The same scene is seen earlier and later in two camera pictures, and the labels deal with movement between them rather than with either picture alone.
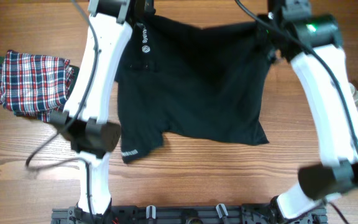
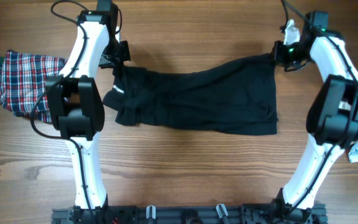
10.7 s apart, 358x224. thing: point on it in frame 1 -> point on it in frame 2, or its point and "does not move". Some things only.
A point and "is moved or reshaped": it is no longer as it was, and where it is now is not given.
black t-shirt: (210, 83) is moved or reshaped
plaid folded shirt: (34, 84) does not move
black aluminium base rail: (181, 214) does not move
